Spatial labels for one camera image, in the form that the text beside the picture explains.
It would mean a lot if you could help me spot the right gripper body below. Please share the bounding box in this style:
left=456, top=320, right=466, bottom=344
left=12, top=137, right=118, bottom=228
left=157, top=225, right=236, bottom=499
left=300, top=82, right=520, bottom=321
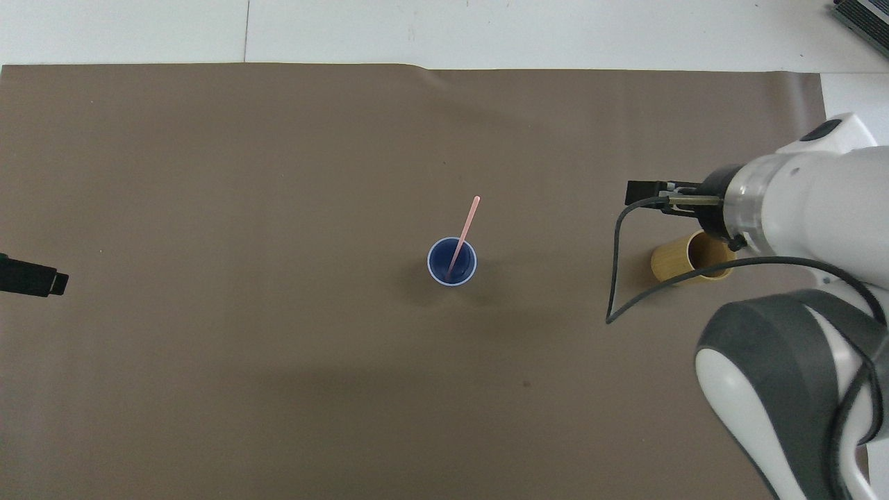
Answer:
left=683, top=165, right=742, bottom=243

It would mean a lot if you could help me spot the bamboo cup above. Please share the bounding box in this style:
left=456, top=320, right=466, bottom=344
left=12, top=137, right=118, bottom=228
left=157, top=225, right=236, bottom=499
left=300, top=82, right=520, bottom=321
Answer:
left=650, top=231, right=738, bottom=284

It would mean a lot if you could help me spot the pink chopstick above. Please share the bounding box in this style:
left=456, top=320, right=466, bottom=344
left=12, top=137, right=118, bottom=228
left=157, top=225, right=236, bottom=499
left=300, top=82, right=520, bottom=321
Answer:
left=447, top=195, right=482, bottom=282

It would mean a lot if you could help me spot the blue cup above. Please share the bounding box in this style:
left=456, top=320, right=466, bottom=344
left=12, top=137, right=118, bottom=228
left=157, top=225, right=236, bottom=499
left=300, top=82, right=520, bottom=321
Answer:
left=426, top=236, right=479, bottom=288

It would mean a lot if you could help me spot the black stand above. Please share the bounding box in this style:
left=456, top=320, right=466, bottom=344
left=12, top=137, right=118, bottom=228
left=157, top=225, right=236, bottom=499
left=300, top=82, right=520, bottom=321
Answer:
left=832, top=0, right=889, bottom=40

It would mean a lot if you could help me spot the black cable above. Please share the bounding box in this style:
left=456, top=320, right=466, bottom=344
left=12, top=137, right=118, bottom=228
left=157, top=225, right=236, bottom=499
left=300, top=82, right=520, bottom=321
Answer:
left=605, top=195, right=889, bottom=500

